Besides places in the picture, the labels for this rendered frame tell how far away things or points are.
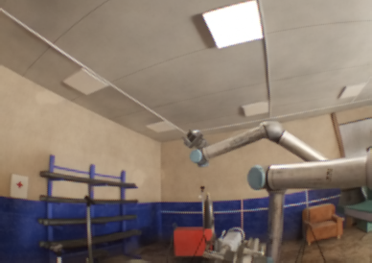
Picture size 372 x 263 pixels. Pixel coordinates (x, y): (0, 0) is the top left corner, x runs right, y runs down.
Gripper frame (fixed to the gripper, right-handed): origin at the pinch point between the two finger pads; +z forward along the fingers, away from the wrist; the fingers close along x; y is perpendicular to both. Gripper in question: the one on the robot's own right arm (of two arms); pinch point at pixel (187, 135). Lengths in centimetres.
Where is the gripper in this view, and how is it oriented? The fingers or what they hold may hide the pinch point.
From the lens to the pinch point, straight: 122.9
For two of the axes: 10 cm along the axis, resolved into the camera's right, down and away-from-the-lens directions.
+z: -4.1, -3.1, -8.6
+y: 6.2, 6.0, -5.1
